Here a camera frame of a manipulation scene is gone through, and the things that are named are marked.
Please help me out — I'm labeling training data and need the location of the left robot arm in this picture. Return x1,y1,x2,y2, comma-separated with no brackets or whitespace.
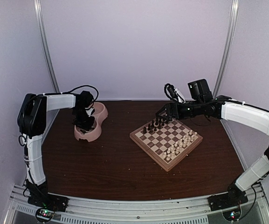
17,91,96,207

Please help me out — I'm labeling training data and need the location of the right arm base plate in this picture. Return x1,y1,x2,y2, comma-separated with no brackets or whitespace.
208,193,248,211

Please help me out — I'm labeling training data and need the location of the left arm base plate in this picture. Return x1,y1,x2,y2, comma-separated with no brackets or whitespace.
28,194,69,212

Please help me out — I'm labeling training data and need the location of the circuit board with leds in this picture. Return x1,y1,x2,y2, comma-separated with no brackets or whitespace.
35,208,55,220
222,209,241,222

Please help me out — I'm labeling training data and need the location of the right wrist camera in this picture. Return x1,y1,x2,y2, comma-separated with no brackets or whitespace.
167,84,186,104

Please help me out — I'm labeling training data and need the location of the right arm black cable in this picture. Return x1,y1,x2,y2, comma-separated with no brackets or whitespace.
164,83,179,103

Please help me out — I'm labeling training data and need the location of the left circuit board with LEDs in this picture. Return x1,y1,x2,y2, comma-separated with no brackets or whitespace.
35,208,55,220

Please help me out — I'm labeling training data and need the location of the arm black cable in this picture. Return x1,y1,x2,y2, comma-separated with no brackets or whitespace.
164,83,179,103
69,85,100,110

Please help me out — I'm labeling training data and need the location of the right circuit board with LEDs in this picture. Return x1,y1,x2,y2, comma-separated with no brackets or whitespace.
222,209,241,222

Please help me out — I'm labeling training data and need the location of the pink double pet bowl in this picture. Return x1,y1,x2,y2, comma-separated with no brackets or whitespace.
74,102,108,142

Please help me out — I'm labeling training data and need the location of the left aluminium frame post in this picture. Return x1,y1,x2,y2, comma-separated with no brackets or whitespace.
34,0,60,93

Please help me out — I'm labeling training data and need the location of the right aluminium frame post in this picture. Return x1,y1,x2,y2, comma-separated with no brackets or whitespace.
213,0,239,97

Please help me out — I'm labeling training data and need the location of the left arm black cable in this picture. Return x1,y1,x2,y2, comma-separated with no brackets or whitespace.
69,85,100,110

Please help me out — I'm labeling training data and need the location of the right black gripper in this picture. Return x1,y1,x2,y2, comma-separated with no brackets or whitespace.
156,99,203,121

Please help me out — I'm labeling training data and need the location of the front aluminium rail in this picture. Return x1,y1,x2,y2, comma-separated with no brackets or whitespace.
1,188,269,224

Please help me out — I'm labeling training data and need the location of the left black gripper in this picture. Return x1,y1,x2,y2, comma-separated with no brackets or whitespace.
73,108,95,131

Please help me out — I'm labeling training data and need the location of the aluminium frame post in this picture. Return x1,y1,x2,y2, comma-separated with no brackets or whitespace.
213,0,239,97
34,0,60,93

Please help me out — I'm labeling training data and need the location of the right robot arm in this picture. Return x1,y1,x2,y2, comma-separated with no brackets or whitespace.
155,79,269,206

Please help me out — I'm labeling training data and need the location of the white chess pieces group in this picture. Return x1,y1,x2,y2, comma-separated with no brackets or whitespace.
162,130,198,163

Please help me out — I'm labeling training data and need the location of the wooden chess board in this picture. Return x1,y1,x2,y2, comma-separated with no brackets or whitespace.
130,119,203,172

